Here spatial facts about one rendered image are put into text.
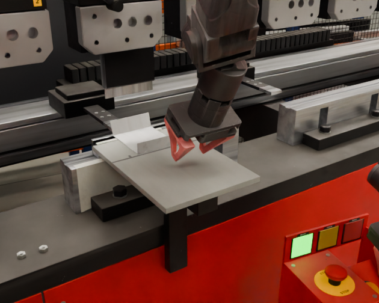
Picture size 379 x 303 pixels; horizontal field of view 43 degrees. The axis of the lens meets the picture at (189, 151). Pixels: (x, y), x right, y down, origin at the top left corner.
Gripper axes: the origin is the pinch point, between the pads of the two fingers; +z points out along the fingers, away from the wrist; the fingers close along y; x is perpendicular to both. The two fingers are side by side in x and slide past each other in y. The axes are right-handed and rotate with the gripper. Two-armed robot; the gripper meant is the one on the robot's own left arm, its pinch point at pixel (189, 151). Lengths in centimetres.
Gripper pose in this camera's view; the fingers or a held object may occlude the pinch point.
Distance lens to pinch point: 79.5
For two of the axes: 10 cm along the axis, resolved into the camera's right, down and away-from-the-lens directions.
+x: 4.7, 7.5, -4.7
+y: -8.4, 2.2, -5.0
